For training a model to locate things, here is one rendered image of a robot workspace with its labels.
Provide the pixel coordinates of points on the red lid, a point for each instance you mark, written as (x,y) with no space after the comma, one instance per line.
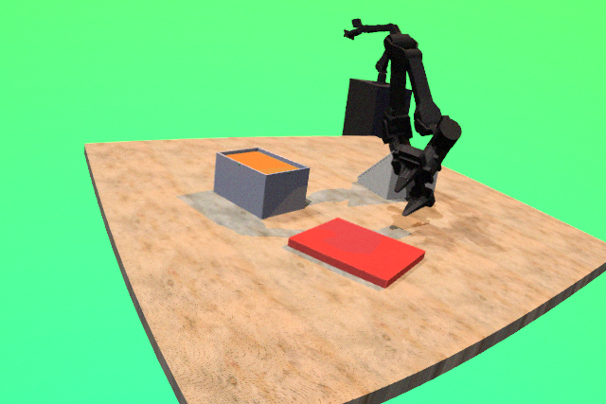
(352,248)

